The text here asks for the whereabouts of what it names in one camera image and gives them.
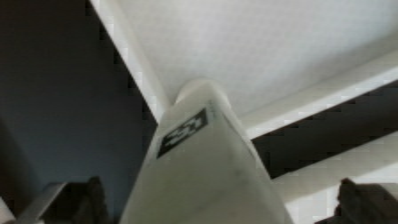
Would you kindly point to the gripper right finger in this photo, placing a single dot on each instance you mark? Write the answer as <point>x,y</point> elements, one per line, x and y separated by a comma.
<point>368,203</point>

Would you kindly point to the white desk leg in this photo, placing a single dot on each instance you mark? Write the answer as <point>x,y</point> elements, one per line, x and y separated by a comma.
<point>203,183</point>

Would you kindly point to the white front fence bar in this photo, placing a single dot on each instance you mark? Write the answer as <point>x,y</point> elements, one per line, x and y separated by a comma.
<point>308,186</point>

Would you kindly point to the white desk top tray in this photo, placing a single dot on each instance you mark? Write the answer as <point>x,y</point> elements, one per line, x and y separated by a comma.
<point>297,53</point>

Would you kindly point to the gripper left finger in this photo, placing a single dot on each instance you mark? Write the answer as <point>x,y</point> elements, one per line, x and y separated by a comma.
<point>70,204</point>

